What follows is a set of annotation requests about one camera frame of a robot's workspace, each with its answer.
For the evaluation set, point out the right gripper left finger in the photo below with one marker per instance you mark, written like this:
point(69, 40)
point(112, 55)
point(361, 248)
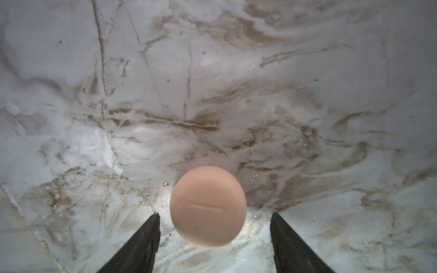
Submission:
point(138, 254)

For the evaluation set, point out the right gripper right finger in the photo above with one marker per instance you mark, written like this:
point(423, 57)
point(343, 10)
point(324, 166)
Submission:
point(291, 253)

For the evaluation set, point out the pink earbud charging case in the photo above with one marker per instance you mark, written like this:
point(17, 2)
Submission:
point(208, 207)

